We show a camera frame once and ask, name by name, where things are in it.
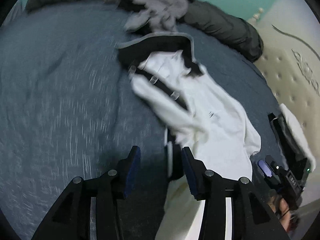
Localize cream tufted headboard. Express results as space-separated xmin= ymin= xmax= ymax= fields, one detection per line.
xmin=246 ymin=7 xmax=320 ymax=205

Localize grey hoodie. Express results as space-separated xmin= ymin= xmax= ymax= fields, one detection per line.
xmin=124 ymin=0 xmax=189 ymax=33

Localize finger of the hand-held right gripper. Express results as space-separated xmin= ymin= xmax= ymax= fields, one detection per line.
xmin=257 ymin=159 xmax=273 ymax=178
xmin=265 ymin=155 xmax=281 ymax=173

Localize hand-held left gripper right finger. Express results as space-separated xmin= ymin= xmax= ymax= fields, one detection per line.
xmin=181 ymin=146 xmax=292 ymax=240

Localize person's right hand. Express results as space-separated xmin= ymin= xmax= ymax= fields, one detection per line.
xmin=268 ymin=195 xmax=295 ymax=233

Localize blue-grey bedspread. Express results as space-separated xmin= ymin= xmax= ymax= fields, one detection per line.
xmin=0 ymin=1 xmax=288 ymax=240

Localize white polo shirt black trim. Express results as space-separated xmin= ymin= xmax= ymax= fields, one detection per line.
xmin=117 ymin=31 xmax=262 ymax=240

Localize folded black garment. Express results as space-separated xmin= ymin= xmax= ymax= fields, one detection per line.
xmin=268 ymin=112 xmax=310 ymax=180

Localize dark grey rolled duvet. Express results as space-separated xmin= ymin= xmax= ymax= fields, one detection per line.
xmin=25 ymin=0 xmax=264 ymax=63

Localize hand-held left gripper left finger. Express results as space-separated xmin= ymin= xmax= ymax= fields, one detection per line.
xmin=31 ymin=145 xmax=141 ymax=240

